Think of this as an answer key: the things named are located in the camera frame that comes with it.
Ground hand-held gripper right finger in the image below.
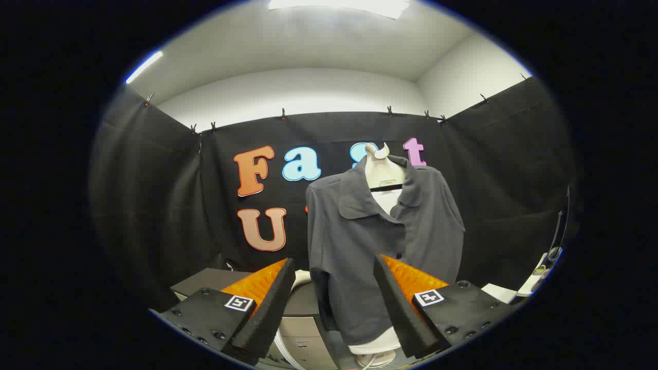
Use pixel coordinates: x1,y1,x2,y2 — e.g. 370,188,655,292
373,254,520,359

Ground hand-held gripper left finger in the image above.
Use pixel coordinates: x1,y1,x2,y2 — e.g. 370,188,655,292
149,258,297,366

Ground dark grey button shirt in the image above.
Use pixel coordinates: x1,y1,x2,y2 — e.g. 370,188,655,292
306,154,466,346

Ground grey drawer cabinet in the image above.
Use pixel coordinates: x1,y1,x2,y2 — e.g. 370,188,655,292
171,267,340,370

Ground cluttered white side table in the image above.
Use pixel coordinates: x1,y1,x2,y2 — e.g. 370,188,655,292
517,249,563,298

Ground white mannequin torso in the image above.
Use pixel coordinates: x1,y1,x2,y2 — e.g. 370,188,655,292
349,144,407,368

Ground row of black cloth clips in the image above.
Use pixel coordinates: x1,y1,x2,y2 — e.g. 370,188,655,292
144,73,530,135

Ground narrow ceiling light strip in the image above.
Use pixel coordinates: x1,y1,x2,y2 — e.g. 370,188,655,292
126,50,164,84

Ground large ceiling light panel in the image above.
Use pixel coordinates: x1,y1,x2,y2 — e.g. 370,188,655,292
268,0,411,20

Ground white steamer hose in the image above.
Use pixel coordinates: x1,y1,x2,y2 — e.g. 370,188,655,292
274,329,305,370

